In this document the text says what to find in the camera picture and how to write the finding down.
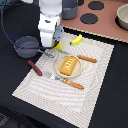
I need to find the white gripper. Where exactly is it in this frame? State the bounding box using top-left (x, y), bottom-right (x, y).
top-left (38, 14), bottom-right (64, 47)

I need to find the yellow toy cheese wedge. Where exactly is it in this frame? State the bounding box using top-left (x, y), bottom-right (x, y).
top-left (55, 41), bottom-right (62, 52)

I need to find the yellow toy banana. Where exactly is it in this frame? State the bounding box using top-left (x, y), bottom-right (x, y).
top-left (70, 34), bottom-right (82, 45)

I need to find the brown toy sausage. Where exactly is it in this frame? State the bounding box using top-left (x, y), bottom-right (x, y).
top-left (28, 60), bottom-right (43, 76)

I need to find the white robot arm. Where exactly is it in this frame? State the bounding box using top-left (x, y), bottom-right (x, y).
top-left (38, 0), bottom-right (62, 47)

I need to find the grey toy frying pan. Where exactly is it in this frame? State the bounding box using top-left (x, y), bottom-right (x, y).
top-left (14, 36), bottom-right (53, 58)

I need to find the grey toy pot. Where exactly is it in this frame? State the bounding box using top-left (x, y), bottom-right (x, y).
top-left (62, 0), bottom-right (78, 20)

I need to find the orange toy bread loaf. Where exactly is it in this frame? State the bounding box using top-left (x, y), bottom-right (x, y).
top-left (60, 56), bottom-right (77, 76)

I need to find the black stove burner disc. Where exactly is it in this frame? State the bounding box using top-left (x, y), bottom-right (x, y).
top-left (88, 1), bottom-right (104, 10)
top-left (80, 13), bottom-right (98, 24)

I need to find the beige toy plate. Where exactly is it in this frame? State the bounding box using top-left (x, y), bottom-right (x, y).
top-left (55, 56), bottom-right (82, 78)

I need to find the pink toy stove board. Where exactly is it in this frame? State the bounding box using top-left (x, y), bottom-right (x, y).
top-left (61, 0), bottom-right (128, 43)

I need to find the beige woven placemat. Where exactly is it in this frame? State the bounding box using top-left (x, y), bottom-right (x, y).
top-left (13, 33), bottom-right (114, 128)

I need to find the beige toy bowl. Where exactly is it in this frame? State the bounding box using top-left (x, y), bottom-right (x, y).
top-left (117, 4), bottom-right (128, 30)

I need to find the toy fork orange handle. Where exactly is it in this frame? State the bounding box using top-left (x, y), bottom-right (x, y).
top-left (43, 71), bottom-right (84, 90)

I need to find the toy knife orange handle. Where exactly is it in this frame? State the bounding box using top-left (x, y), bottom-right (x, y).
top-left (59, 49), bottom-right (98, 64)

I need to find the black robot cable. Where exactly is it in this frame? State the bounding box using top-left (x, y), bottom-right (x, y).
top-left (0, 0), bottom-right (24, 43)

